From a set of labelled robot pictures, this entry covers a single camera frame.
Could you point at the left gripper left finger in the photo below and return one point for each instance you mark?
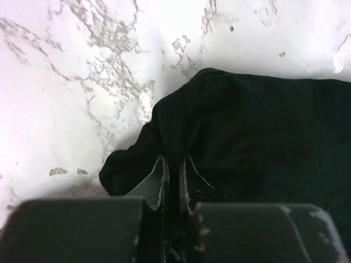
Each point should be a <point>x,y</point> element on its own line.
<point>132,228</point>

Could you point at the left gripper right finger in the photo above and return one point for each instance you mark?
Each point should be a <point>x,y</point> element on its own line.
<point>252,232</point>

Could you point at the black t shirt blue logo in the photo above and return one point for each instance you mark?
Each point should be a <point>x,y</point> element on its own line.
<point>252,138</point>

